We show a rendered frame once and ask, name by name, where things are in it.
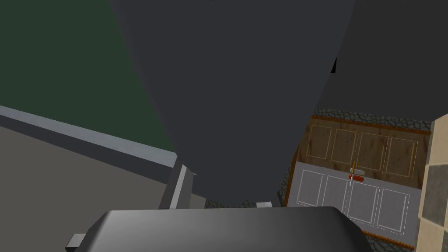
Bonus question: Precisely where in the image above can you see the brown panelled door leaf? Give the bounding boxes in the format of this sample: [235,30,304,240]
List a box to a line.
[295,117,432,190]

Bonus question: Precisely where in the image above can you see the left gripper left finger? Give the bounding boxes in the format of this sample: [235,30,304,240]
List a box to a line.
[158,162,197,210]

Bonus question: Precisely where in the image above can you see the grey panelled door leaf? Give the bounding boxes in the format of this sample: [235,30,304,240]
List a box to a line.
[286,161,423,246]

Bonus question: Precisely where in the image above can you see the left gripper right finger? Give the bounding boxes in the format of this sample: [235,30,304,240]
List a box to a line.
[255,190,286,209]

